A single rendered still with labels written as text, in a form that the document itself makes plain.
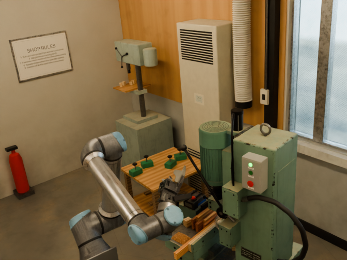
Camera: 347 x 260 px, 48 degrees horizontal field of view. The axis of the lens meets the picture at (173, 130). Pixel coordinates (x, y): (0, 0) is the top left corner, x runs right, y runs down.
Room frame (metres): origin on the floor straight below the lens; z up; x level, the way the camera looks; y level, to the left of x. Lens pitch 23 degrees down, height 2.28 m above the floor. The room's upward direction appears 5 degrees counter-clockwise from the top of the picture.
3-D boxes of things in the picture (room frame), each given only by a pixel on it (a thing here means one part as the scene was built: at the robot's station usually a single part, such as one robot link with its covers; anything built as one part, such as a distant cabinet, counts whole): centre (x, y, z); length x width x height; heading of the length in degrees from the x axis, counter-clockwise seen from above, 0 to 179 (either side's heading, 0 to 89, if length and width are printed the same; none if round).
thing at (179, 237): (1.74, 0.01, 0.91); 0.10 x 0.07 x 0.02; 45
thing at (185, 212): (1.99, -0.09, 0.91); 0.15 x 0.14 x 0.09; 135
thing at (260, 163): (1.52, -0.35, 1.40); 0.10 x 0.06 x 0.16; 45
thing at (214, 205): (1.83, -0.23, 1.03); 0.14 x 0.07 x 0.09; 45
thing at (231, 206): (1.59, -0.26, 1.23); 0.09 x 0.08 x 0.15; 45
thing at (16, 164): (3.92, 1.78, 0.30); 0.19 x 0.18 x 0.60; 37
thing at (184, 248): (1.79, -0.16, 0.92); 0.60 x 0.02 x 0.04; 135
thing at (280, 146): (1.65, -0.43, 1.16); 0.22 x 0.22 x 0.72; 45
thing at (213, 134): (1.85, -0.22, 1.35); 0.18 x 0.18 x 0.31
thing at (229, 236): (1.61, -0.24, 1.02); 0.09 x 0.07 x 0.12; 135
